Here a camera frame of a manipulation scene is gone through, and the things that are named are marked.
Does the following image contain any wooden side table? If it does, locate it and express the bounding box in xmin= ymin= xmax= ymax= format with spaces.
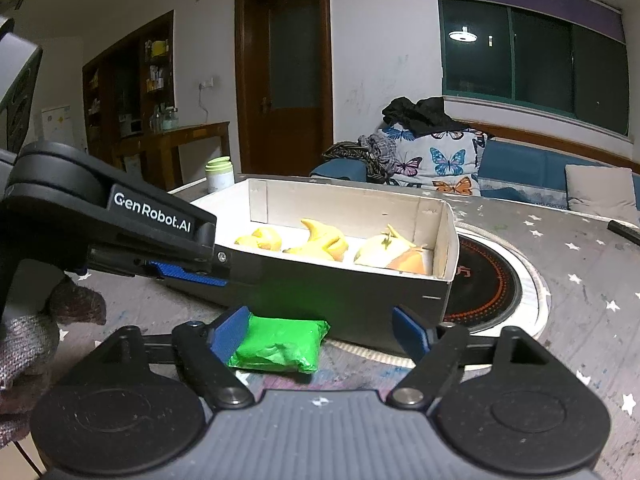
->
xmin=112 ymin=122 xmax=230 ymax=191

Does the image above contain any white refrigerator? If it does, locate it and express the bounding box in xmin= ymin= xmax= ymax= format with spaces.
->
xmin=40 ymin=105 xmax=75 ymax=145

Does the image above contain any butterfly print pillow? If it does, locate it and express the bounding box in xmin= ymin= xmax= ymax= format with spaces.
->
xmin=367 ymin=124 xmax=488 ymax=196

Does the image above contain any dark wooden shelf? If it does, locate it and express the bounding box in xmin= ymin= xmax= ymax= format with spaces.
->
xmin=82 ymin=11 xmax=175 ymax=165

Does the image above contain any yellow plush toy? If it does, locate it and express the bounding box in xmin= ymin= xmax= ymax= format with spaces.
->
xmin=354 ymin=224 xmax=419 ymax=268

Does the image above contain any black remote control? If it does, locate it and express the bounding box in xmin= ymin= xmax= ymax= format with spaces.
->
xmin=608 ymin=220 xmax=640 ymax=246

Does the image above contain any orange dolphin plush toy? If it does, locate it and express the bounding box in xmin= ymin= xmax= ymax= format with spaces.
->
xmin=285 ymin=218 xmax=348 ymax=262

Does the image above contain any green clay packet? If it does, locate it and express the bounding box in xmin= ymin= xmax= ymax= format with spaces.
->
xmin=227 ymin=315 xmax=330 ymax=374

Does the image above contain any green lid white jar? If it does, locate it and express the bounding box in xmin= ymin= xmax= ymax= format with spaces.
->
xmin=205 ymin=156 xmax=235 ymax=193

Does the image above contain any black clothes pile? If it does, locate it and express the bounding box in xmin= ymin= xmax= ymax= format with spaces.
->
xmin=382 ymin=96 xmax=468 ymax=138

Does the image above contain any orange clay packet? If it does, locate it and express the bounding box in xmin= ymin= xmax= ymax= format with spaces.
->
xmin=386 ymin=247 xmax=433 ymax=275

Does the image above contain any grey knit gloved hand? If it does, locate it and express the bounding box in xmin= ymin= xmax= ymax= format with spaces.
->
xmin=1 ymin=276 xmax=106 ymax=445

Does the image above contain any blue sofa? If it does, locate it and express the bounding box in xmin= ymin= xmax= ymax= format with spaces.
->
xmin=309 ymin=138 xmax=640 ymax=212

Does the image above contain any round induction cooktop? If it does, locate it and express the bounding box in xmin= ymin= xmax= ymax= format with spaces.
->
xmin=324 ymin=224 xmax=552 ymax=366

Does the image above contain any beige cushion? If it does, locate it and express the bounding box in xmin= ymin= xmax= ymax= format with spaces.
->
xmin=565 ymin=165 xmax=639 ymax=226

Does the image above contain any black cardboard box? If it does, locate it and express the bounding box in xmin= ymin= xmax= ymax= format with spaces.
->
xmin=164 ymin=178 xmax=459 ymax=353

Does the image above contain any grey striped garment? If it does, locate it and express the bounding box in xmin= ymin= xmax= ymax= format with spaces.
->
xmin=322 ymin=131 xmax=397 ymax=183

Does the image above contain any green framed window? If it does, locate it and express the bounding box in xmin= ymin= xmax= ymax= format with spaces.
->
xmin=438 ymin=0 xmax=629 ymax=136

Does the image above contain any small yellow toy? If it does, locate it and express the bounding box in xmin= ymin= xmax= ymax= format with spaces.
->
xmin=234 ymin=226 xmax=282 ymax=252

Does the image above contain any dark wooden door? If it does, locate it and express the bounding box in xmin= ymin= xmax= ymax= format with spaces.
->
xmin=234 ymin=0 xmax=333 ymax=176

